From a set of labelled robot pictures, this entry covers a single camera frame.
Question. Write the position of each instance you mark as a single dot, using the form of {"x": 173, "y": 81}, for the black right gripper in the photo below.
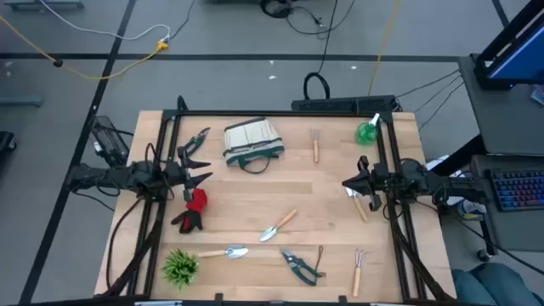
{"x": 382, "y": 178}

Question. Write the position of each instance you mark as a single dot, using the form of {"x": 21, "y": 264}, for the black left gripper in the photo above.
{"x": 176, "y": 174}

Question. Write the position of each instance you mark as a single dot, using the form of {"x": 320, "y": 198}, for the red black garden glove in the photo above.
{"x": 197, "y": 204}

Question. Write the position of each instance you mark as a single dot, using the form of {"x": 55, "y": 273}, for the green spray bottle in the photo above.
{"x": 365, "y": 134}

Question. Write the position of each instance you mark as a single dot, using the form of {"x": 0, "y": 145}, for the cream green canvas gardening bag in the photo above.
{"x": 251, "y": 140}

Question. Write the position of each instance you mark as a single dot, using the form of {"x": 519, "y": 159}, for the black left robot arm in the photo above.
{"x": 119, "y": 176}

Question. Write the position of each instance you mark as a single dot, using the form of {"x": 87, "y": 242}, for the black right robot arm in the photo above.
{"x": 418, "y": 178}

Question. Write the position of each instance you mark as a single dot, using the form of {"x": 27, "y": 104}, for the black power strip box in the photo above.
{"x": 340, "y": 104}

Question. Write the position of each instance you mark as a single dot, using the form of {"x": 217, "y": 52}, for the black power supply box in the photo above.
{"x": 108, "y": 142}

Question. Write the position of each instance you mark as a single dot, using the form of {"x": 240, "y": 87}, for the green artificial plant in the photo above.
{"x": 180, "y": 268}

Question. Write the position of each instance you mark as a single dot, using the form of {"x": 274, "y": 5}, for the gray desk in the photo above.
{"x": 501, "y": 119}

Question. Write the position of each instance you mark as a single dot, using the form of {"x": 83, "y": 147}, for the backlit keyboard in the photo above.
{"x": 518, "y": 189}

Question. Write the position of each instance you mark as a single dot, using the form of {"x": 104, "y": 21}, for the gray keyboard shelf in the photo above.
{"x": 518, "y": 229}

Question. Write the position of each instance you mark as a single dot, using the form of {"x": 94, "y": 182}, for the person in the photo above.
{"x": 493, "y": 285}

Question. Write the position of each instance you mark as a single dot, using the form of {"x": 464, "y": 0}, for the gray table foot bar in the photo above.
{"x": 42, "y": 4}
{"x": 21, "y": 101}

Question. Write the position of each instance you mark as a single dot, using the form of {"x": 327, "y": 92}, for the black computer monitor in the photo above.
{"x": 518, "y": 59}

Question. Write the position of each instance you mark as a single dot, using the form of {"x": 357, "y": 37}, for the black table frame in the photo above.
{"x": 276, "y": 113}

